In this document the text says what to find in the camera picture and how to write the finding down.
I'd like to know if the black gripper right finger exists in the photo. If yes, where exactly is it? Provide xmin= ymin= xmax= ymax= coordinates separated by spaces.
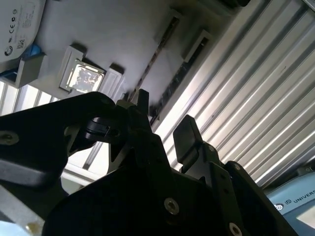
xmin=173 ymin=114 xmax=298 ymax=236

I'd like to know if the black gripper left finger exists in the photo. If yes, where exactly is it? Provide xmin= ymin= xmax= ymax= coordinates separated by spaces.
xmin=0 ymin=89 xmax=173 ymax=195

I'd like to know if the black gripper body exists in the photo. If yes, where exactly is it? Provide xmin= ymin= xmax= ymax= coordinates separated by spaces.
xmin=41 ymin=161 xmax=247 ymax=236

